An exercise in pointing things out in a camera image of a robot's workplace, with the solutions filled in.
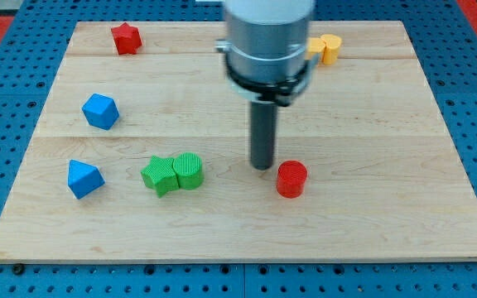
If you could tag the red cylinder block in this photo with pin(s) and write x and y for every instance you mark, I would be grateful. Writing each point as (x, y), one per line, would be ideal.
(291, 179)

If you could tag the wooden board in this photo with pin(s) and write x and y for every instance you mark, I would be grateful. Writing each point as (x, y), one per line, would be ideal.
(385, 182)

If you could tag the green cylinder block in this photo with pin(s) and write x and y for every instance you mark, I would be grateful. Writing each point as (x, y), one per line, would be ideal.
(189, 170)

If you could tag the green star block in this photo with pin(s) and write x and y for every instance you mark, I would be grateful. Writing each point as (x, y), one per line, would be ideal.
(160, 176)

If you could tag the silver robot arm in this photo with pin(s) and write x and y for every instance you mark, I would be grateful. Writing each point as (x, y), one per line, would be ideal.
(265, 49)

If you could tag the blue triangle block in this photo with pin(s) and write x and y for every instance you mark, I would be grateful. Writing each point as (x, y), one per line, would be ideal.
(83, 178)

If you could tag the red star block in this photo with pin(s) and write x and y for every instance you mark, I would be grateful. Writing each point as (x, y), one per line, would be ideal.
(126, 39)

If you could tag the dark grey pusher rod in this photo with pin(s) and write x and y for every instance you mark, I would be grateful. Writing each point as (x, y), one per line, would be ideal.
(263, 128)

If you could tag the blue cube block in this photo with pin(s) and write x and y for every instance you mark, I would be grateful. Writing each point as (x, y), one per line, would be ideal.
(100, 111)

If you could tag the yellow heart block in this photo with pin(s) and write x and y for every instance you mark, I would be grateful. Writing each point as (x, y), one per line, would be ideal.
(327, 47)

